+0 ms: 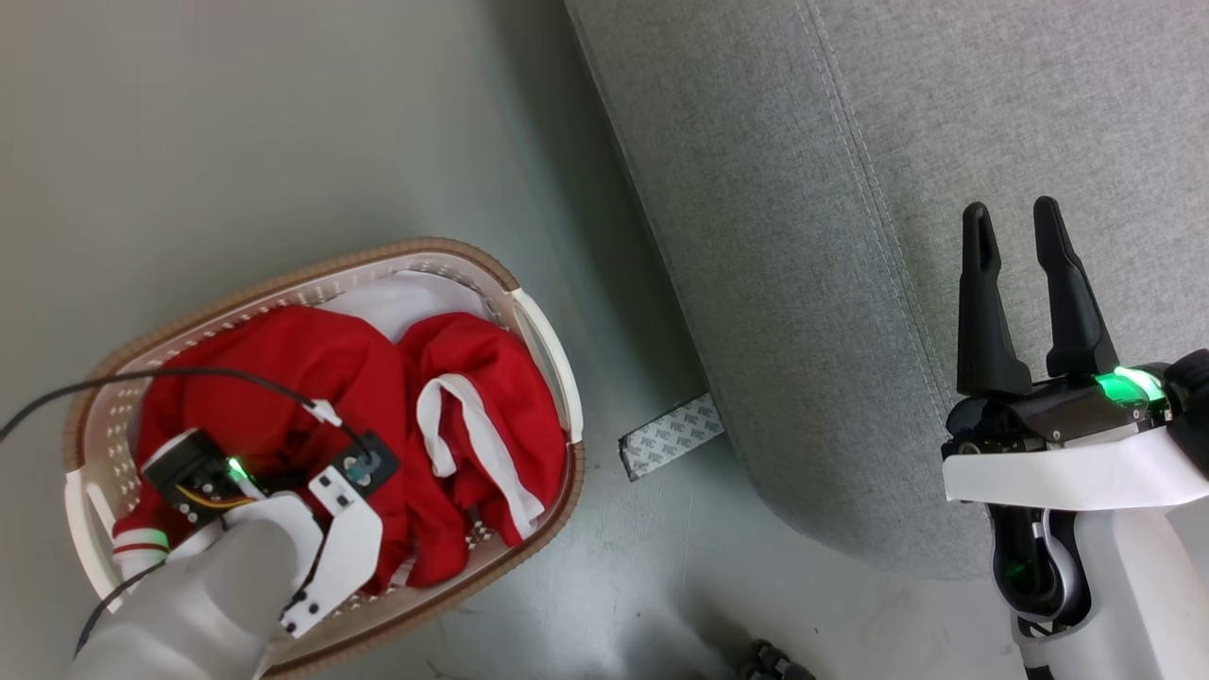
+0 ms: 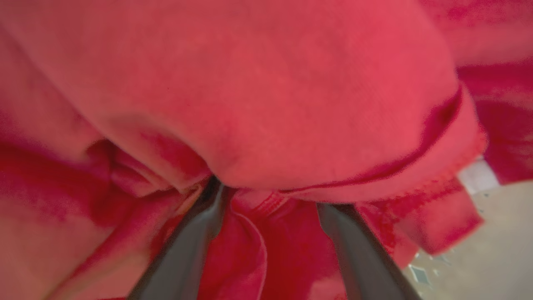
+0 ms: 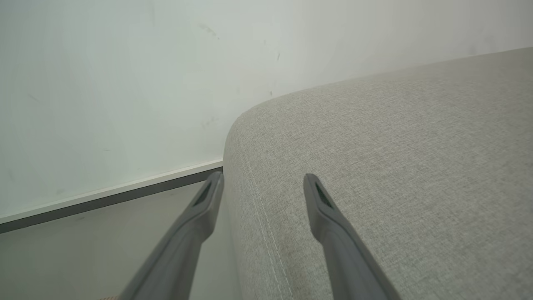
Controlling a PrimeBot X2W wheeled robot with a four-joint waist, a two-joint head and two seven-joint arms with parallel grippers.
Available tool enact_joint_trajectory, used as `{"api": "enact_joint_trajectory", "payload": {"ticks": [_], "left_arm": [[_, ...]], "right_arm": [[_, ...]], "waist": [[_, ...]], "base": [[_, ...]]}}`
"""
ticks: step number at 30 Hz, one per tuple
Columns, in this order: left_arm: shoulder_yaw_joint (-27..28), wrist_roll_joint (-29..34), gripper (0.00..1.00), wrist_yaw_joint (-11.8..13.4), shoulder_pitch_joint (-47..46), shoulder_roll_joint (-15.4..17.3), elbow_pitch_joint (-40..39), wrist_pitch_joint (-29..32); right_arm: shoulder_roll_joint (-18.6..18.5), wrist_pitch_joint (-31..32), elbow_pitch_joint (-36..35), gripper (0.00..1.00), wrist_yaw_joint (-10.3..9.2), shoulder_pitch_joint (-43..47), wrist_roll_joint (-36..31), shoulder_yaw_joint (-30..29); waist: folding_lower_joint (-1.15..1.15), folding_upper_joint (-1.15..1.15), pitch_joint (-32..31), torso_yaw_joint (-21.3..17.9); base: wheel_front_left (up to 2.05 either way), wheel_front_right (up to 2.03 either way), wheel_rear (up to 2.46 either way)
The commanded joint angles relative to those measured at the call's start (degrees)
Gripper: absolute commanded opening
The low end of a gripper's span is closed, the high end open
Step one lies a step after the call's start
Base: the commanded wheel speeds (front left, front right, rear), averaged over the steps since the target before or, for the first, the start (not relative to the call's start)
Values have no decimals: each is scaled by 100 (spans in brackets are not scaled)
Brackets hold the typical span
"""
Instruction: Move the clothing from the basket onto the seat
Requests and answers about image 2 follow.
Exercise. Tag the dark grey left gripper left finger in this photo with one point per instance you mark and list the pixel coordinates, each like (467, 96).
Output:
(183, 258)

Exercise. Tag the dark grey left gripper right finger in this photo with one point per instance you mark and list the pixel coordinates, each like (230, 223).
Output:
(362, 266)

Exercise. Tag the red garment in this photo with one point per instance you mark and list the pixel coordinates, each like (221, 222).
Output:
(266, 96)

